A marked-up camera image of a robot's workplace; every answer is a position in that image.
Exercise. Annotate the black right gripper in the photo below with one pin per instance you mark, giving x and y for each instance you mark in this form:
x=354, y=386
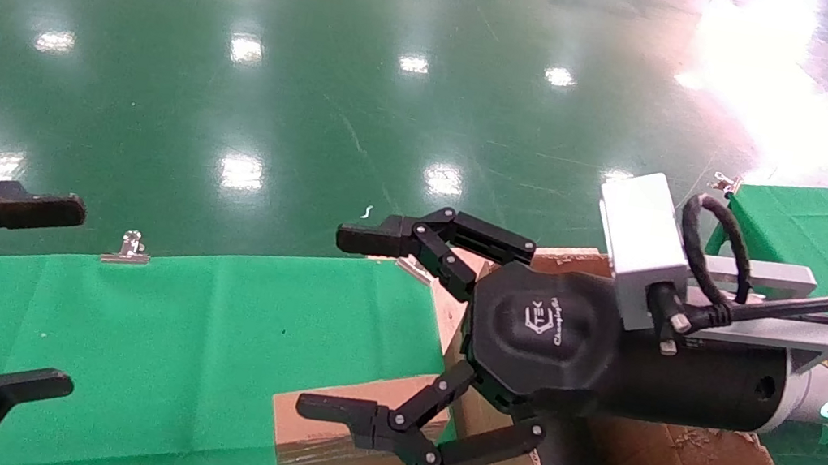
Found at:
x=530, y=332

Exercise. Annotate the small cardboard box with hole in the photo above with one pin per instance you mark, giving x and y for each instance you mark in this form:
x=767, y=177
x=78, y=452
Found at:
x=331, y=458

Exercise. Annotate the silver metal binder clip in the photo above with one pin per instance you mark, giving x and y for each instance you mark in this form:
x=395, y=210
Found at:
x=415, y=269
x=128, y=251
x=727, y=183

